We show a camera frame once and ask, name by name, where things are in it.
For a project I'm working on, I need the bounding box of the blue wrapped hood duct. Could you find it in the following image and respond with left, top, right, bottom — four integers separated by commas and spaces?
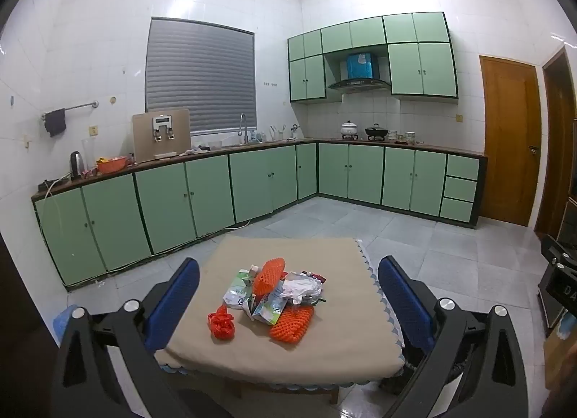
346, 53, 378, 81

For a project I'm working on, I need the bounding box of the metal towel bar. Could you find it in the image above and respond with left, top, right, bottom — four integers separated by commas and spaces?
41, 101, 99, 120

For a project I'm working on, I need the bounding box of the closed wooden door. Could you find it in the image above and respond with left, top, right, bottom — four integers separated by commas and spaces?
479, 54, 542, 227

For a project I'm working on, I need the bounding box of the red crumpled plastic wrapper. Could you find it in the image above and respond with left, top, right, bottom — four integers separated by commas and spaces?
207, 305, 236, 340

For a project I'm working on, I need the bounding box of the green white plastic packet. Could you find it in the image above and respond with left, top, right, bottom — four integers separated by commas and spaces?
222, 268, 255, 308

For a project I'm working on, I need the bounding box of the green cabinet drawer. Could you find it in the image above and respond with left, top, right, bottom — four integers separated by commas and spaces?
440, 198, 474, 223
446, 154, 480, 180
444, 178, 477, 201

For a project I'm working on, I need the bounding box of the grey window blind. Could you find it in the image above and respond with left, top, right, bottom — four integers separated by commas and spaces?
145, 17, 257, 137

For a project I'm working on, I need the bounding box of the orange foam fruit net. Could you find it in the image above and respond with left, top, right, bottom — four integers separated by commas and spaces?
252, 257, 287, 297
269, 303, 315, 347

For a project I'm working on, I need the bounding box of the green wall cabinet unit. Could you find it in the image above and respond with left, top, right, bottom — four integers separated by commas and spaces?
287, 12, 459, 104

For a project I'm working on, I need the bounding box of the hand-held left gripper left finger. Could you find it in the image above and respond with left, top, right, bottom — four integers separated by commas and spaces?
52, 257, 226, 418

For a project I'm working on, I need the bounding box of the blue plastic bag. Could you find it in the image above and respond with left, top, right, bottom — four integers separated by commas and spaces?
53, 304, 79, 347

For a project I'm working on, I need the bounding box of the teal drink carton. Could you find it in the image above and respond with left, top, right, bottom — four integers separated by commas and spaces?
243, 296, 289, 325

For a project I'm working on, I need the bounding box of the beige scalloped tablecloth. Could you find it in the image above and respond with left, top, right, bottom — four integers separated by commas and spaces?
153, 236, 406, 389

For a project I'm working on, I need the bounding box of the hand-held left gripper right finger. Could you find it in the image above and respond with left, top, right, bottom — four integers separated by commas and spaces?
374, 255, 529, 418

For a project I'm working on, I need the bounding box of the orange plastic basin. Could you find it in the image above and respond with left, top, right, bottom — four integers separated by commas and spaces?
96, 156, 129, 174

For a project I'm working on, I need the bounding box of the green base cabinet unit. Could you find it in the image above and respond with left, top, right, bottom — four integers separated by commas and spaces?
31, 139, 488, 288

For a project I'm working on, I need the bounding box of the white crumpled wrapper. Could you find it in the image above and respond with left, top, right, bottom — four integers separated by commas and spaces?
282, 271, 323, 306

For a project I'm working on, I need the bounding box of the cardboard box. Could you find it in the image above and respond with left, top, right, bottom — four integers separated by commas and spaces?
543, 323, 577, 389

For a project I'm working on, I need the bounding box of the steel electric kettle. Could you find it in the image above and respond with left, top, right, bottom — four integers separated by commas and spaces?
69, 151, 86, 181

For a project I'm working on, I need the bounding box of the dark towel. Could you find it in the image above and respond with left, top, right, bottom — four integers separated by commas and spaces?
45, 108, 67, 138

